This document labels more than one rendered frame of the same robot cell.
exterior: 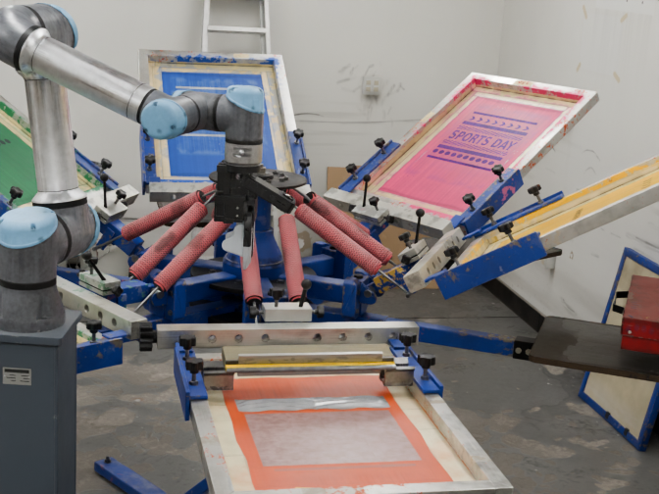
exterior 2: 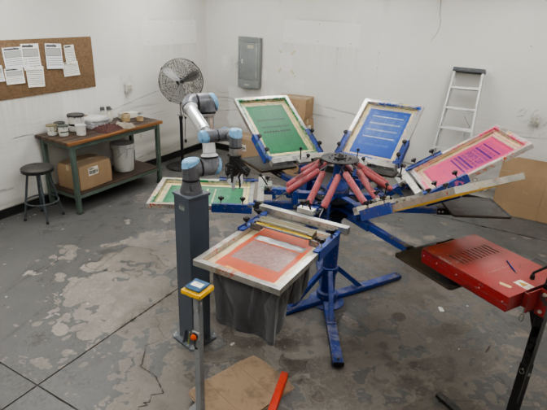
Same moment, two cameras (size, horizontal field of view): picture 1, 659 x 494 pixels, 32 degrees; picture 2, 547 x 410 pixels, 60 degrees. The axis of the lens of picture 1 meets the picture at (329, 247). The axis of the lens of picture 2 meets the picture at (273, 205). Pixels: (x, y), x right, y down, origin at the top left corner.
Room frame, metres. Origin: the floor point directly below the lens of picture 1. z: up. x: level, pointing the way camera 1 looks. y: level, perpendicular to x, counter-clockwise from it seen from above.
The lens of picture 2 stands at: (0.42, -1.81, 2.38)
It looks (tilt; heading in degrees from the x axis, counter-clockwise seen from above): 23 degrees down; 42
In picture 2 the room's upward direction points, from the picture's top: 3 degrees clockwise
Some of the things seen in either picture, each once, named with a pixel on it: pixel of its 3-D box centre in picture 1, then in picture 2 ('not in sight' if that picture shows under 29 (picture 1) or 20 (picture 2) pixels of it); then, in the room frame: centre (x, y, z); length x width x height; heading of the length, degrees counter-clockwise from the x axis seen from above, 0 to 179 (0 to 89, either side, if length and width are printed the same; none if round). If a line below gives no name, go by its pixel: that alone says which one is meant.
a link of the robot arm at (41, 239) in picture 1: (29, 243); (191, 167); (2.26, 0.61, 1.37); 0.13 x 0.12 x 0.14; 162
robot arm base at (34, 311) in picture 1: (27, 298); (190, 185); (2.26, 0.62, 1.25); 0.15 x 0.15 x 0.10
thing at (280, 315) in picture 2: not in sight; (292, 295); (2.36, -0.23, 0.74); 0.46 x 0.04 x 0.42; 13
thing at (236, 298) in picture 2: not in sight; (242, 303); (2.09, -0.08, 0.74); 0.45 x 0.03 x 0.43; 103
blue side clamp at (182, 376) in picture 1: (189, 381); (252, 224); (2.54, 0.31, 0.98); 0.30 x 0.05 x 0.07; 13
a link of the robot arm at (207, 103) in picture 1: (194, 111); (225, 134); (2.27, 0.29, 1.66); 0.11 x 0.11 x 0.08; 72
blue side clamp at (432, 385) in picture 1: (414, 376); (326, 246); (2.67, -0.23, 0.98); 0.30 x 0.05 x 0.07; 13
